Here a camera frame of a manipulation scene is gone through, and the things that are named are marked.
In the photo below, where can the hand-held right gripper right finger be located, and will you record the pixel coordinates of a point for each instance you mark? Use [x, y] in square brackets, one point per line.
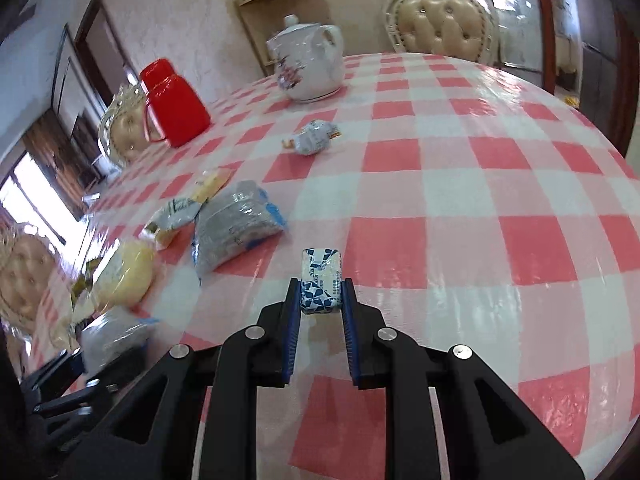
[349, 332]

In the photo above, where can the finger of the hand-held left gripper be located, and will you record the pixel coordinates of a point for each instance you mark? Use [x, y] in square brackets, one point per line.
[65, 407]
[50, 367]

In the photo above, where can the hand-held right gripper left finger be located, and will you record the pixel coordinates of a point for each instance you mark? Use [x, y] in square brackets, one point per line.
[292, 332]

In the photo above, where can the blue white patterned snack packet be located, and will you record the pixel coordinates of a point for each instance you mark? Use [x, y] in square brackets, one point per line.
[320, 280]

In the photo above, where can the clear white snack packet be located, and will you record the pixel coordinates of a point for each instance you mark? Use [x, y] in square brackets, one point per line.
[112, 332]

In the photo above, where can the cream tufted ornate chair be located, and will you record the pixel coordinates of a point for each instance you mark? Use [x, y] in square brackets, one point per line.
[440, 22]
[125, 127]
[22, 280]

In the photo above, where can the grey blue snack packet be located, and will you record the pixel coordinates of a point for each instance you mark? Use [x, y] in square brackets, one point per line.
[235, 230]

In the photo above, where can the clear packet of round cakes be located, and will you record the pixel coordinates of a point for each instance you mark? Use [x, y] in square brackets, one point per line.
[127, 272]

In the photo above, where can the twisted blue white wrapped snack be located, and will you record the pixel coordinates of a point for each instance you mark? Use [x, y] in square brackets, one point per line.
[312, 139]

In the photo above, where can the brown curtain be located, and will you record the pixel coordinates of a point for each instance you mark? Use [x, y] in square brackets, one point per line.
[52, 160]

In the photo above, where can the black television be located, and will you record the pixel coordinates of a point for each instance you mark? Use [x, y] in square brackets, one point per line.
[82, 131]

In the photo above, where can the red plastic thermos jug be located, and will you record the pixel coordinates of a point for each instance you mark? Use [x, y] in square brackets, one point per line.
[172, 105]

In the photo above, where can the white floral ceramic teapot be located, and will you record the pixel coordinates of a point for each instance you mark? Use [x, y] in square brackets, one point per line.
[307, 65]

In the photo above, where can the wooden corner shelf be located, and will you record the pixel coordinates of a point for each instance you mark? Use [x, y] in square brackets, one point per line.
[282, 15]

